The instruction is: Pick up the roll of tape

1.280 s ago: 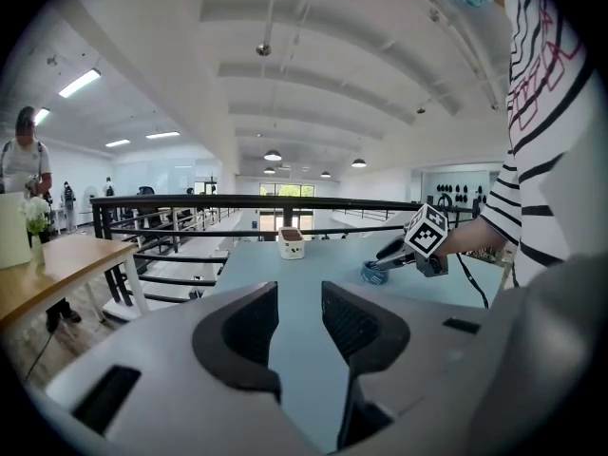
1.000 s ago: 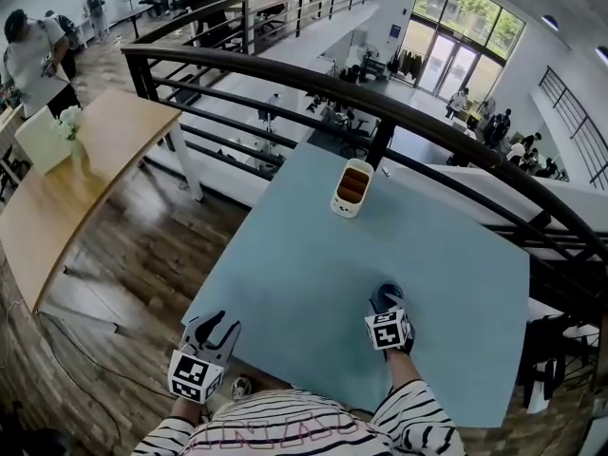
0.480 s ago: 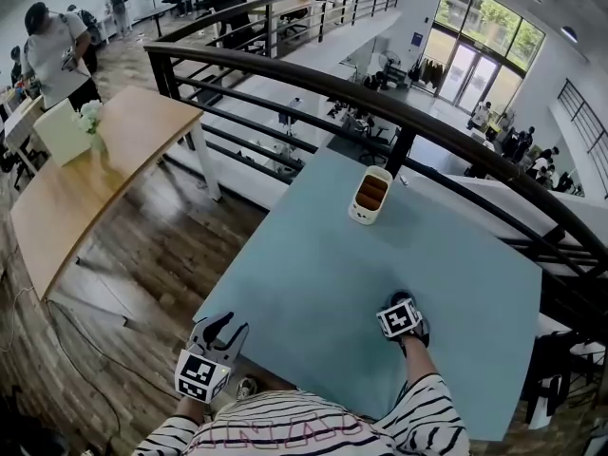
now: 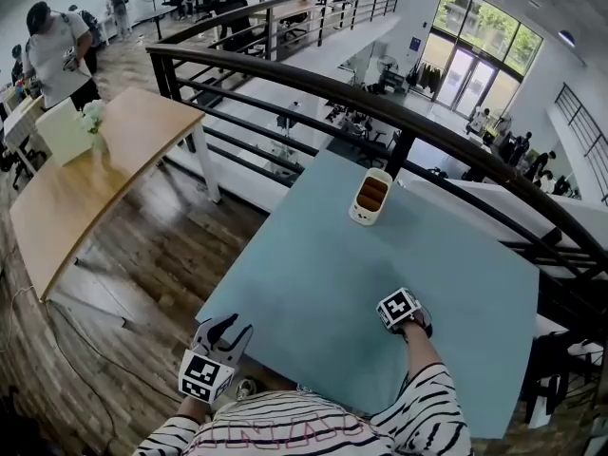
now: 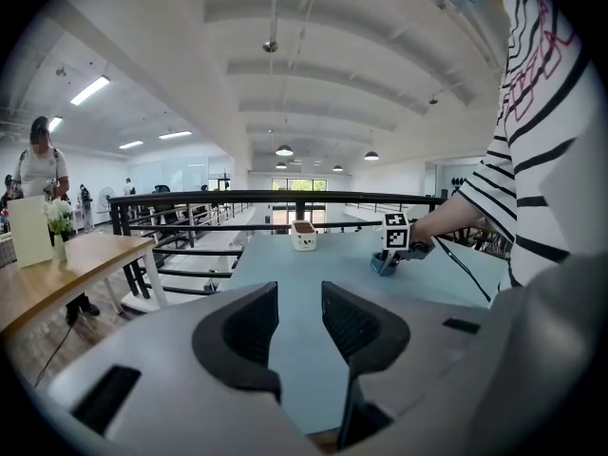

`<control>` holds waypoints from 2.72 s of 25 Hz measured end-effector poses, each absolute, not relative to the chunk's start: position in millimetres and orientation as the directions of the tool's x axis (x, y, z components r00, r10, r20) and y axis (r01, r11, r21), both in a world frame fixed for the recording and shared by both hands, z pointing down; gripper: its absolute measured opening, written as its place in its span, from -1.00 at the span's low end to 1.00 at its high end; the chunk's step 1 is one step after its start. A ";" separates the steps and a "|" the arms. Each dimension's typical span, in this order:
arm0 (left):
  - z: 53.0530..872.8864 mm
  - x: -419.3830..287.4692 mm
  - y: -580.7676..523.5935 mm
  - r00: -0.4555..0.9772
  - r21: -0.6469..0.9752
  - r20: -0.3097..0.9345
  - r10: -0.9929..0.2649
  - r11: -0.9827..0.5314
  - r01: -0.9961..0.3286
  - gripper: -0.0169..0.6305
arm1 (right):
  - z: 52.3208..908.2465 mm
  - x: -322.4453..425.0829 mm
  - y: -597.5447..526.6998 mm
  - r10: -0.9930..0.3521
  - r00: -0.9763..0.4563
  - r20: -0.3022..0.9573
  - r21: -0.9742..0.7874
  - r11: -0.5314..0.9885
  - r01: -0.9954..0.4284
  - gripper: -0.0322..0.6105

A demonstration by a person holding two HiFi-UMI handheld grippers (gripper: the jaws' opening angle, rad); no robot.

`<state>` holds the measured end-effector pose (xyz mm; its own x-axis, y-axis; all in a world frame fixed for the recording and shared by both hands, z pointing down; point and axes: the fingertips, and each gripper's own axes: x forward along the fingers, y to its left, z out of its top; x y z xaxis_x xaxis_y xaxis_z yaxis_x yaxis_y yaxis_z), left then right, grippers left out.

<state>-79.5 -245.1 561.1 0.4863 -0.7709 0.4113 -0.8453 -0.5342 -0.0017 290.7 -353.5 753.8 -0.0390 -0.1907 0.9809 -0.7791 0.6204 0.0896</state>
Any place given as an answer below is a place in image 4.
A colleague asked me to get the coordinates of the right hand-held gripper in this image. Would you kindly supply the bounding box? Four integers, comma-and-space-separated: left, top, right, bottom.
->
375, 287, 434, 339

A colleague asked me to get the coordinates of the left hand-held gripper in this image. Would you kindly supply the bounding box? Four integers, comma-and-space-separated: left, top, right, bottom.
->
178, 313, 255, 404

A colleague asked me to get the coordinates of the person's right forearm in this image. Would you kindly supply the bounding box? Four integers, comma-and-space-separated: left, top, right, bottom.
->
370, 323, 474, 456

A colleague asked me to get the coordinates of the person's left forearm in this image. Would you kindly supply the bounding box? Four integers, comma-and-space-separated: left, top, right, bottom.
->
132, 394, 213, 456

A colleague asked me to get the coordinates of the person's sneaker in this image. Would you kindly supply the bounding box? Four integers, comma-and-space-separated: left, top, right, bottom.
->
235, 376, 258, 401

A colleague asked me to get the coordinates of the black and white striped shirt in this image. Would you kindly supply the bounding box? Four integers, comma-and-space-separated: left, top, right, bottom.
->
182, 389, 395, 456

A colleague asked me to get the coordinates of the white organizer box orange inside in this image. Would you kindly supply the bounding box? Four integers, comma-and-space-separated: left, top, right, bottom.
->
348, 167, 394, 227

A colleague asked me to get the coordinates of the black garment on chair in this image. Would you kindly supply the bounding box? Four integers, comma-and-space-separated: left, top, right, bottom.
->
520, 329, 605, 418

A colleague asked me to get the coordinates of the wooden desk with white legs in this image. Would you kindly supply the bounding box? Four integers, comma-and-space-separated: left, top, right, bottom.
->
9, 86, 222, 303

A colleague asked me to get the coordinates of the black curved metal railing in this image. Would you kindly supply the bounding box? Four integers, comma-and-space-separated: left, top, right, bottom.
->
145, 45, 608, 334

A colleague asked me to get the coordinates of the clothes rack with dark coats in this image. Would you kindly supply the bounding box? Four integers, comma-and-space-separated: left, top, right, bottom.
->
407, 61, 444, 100

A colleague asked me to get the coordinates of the glass entrance door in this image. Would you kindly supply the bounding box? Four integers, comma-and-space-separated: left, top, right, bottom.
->
435, 47, 501, 119

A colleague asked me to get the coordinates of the black floor fan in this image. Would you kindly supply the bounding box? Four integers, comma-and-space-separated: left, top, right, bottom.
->
377, 53, 400, 78

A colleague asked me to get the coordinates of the white flower bouquet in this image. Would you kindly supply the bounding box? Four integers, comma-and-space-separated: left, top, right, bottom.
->
77, 98, 109, 157

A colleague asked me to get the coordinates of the white cardboard box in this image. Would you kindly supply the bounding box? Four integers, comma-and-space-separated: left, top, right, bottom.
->
35, 97, 94, 168

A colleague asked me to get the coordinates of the large window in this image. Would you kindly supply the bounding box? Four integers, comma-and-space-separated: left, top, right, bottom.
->
430, 0, 545, 76

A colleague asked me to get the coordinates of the black mezzanine railing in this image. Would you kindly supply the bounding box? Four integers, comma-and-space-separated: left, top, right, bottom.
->
156, 0, 403, 67

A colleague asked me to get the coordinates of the floor cable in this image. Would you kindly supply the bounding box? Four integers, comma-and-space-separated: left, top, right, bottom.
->
0, 280, 184, 448

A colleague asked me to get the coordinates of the black wall-side railing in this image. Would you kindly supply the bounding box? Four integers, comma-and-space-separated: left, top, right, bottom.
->
554, 82, 608, 176

